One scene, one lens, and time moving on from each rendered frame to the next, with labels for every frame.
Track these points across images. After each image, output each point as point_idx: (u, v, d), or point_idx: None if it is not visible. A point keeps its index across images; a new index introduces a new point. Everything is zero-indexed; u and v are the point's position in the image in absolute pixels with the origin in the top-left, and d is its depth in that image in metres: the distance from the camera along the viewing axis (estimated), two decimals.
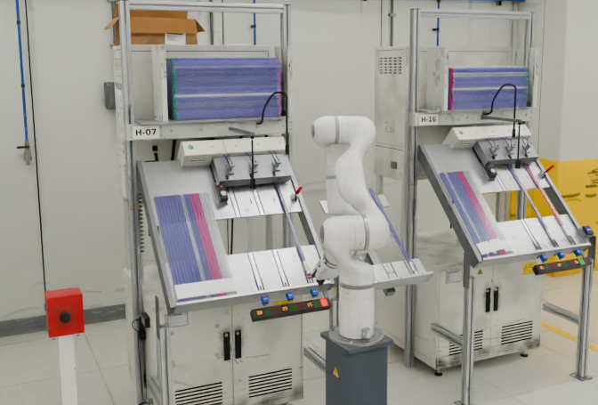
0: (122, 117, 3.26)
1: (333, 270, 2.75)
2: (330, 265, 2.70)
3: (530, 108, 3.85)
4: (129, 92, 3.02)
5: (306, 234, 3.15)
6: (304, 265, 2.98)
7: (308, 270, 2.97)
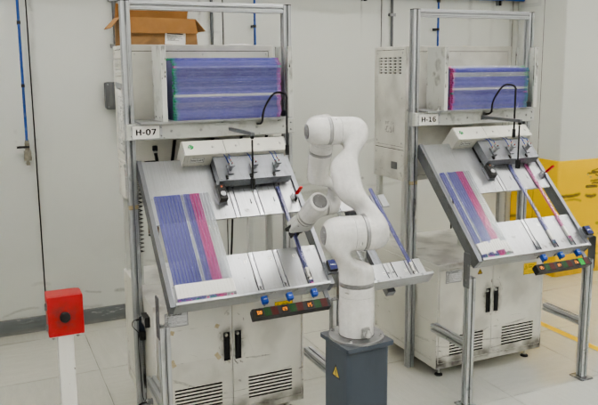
0: (122, 117, 3.26)
1: None
2: None
3: (530, 108, 3.85)
4: (129, 92, 3.02)
5: (306, 234, 3.15)
6: (307, 271, 2.96)
7: (311, 276, 2.95)
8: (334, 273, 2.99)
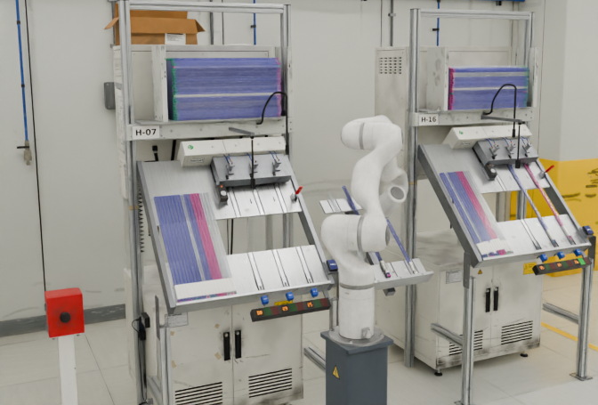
0: (122, 117, 3.26)
1: None
2: None
3: (530, 108, 3.85)
4: (129, 92, 3.02)
5: (306, 234, 3.15)
6: (383, 265, 3.00)
7: (387, 269, 2.99)
8: (334, 273, 2.99)
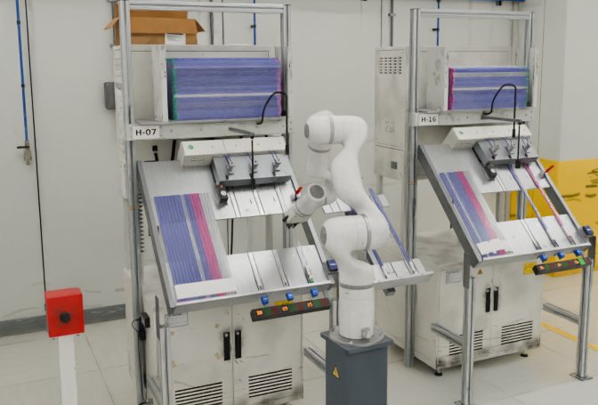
0: (122, 117, 3.26)
1: None
2: None
3: (530, 108, 3.85)
4: (129, 92, 3.02)
5: (306, 234, 3.15)
6: (383, 271, 2.99)
7: (388, 275, 2.98)
8: (334, 273, 2.99)
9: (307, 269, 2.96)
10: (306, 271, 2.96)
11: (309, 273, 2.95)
